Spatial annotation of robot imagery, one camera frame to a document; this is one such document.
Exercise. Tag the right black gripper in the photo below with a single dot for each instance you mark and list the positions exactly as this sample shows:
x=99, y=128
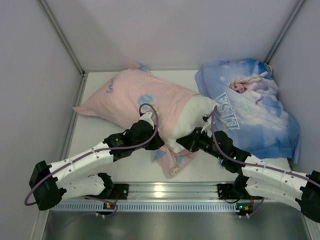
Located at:
x=187, y=142

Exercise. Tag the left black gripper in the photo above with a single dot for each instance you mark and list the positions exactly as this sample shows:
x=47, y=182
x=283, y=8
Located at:
x=155, y=142

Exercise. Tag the white pillow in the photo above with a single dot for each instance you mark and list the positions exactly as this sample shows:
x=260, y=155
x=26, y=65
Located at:
x=189, y=118

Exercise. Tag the pink pillowcase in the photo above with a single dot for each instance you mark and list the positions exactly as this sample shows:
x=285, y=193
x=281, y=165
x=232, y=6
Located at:
x=134, y=91

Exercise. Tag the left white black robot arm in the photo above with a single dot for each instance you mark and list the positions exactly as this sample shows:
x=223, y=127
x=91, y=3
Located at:
x=51, y=183

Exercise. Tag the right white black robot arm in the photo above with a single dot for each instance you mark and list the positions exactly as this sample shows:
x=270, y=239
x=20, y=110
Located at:
x=257, y=177

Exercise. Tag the blue Elsa pillow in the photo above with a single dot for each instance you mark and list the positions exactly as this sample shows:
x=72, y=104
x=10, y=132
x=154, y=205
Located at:
x=249, y=111

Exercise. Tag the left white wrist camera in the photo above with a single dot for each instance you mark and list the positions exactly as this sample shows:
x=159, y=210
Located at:
x=148, y=117

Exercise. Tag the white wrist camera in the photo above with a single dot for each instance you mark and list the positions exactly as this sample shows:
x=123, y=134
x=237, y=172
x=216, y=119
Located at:
x=148, y=117
x=207, y=123

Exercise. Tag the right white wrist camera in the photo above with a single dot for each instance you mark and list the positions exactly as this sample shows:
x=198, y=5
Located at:
x=207, y=123

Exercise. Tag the aluminium mounting rail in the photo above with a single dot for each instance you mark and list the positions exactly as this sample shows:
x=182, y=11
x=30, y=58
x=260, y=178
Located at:
x=200, y=191

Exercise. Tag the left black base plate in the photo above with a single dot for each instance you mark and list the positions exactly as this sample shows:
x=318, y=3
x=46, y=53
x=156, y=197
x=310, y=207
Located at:
x=120, y=191

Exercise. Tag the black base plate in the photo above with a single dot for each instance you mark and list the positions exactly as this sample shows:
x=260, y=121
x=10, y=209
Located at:
x=227, y=192
x=120, y=191

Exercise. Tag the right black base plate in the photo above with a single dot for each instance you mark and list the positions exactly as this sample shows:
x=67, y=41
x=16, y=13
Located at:
x=227, y=192

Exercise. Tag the slotted grey cable duct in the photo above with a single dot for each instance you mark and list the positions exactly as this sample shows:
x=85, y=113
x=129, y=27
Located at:
x=124, y=206

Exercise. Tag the left aluminium frame post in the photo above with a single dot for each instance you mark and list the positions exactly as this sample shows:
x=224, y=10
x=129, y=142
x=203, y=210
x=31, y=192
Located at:
x=43, y=4

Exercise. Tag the aluminium frame post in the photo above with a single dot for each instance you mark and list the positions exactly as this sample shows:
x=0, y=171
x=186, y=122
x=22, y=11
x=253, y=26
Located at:
x=298, y=6
x=43, y=4

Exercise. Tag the right aluminium frame post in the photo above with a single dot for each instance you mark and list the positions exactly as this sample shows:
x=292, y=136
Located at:
x=298, y=6

